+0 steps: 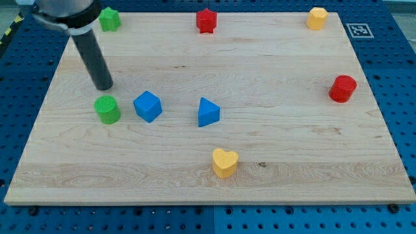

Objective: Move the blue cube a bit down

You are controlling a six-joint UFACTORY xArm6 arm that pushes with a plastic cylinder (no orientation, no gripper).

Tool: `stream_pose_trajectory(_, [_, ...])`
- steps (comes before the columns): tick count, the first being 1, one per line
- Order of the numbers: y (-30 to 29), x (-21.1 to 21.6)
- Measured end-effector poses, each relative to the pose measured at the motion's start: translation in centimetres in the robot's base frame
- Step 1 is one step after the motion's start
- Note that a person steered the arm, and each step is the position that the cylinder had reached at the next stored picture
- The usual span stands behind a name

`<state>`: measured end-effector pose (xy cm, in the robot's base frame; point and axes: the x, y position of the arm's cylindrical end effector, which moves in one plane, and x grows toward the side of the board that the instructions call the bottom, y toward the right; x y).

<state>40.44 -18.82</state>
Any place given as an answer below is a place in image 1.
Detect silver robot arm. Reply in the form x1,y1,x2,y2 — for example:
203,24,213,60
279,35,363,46
31,0,101,36

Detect blue cube block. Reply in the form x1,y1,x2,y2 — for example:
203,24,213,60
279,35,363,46
133,91,163,123

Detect blue triangle block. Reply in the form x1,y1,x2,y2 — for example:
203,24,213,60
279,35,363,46
198,97,220,127

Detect yellow heart block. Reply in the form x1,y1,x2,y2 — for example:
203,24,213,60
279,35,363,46
213,148,239,179

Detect wooden board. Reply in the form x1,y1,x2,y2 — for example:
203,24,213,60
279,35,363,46
5,12,415,205

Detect red star block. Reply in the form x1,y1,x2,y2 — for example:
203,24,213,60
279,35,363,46
196,8,218,34

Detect green cylinder block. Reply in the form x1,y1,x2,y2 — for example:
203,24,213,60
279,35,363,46
94,95,121,125

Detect green star block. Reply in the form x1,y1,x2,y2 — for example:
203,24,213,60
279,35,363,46
98,6,121,32

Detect red cylinder block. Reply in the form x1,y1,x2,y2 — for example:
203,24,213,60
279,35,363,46
328,75,357,103

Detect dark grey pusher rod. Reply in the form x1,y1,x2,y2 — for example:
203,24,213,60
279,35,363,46
72,29,114,90

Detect yellow hexagon block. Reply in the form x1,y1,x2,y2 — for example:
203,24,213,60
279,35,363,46
305,7,329,31

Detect white fiducial marker tag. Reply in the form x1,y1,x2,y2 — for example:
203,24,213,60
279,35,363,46
346,23,374,38

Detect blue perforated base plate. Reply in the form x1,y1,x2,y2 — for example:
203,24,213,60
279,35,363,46
1,1,415,233

